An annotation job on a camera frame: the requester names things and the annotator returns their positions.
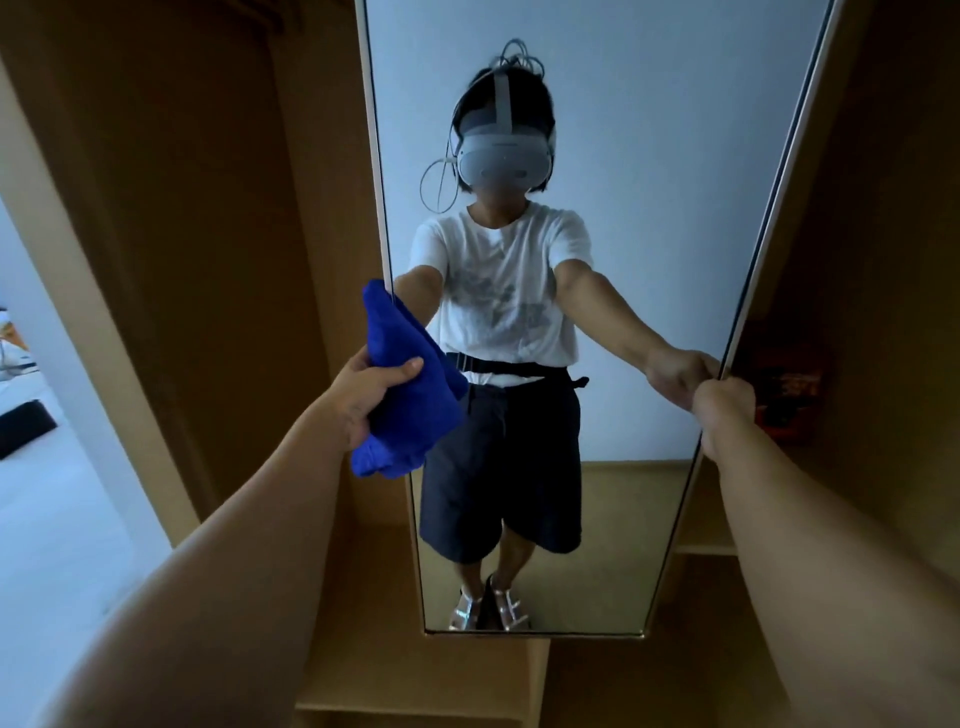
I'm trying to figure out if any person's left hand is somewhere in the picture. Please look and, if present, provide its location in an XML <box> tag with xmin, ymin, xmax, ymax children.
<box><xmin>318</xmin><ymin>346</ymin><xmax>426</xmax><ymax>455</ymax></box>

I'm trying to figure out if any person's right hand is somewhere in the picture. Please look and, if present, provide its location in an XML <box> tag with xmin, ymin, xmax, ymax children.
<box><xmin>690</xmin><ymin>376</ymin><xmax>758</xmax><ymax>463</ymax></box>

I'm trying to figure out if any blue microfibre cloth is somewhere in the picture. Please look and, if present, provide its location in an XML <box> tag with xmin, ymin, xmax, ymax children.
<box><xmin>350</xmin><ymin>279</ymin><xmax>470</xmax><ymax>480</ymax></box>

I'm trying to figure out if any light wooden wardrobe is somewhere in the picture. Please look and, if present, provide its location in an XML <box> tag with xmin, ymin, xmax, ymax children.
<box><xmin>0</xmin><ymin>0</ymin><xmax>960</xmax><ymax>728</ymax></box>

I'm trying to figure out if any tall framed mirror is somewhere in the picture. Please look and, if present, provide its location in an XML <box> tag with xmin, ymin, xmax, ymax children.
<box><xmin>353</xmin><ymin>0</ymin><xmax>845</xmax><ymax>640</ymax></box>

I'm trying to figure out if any person's right forearm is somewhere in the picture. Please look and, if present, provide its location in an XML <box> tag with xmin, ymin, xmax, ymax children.
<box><xmin>708</xmin><ymin>427</ymin><xmax>960</xmax><ymax>728</ymax></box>

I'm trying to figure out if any person's left forearm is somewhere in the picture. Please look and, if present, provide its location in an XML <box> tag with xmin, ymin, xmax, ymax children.
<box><xmin>37</xmin><ymin>404</ymin><xmax>354</xmax><ymax>728</ymax></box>

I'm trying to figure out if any red cardboard box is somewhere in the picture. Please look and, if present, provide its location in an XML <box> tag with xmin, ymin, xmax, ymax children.
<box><xmin>749</xmin><ymin>344</ymin><xmax>823</xmax><ymax>444</ymax></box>

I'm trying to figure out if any black fabric bag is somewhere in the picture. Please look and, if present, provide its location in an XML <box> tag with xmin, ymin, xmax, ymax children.
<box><xmin>0</xmin><ymin>399</ymin><xmax>59</xmax><ymax>460</ymax></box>

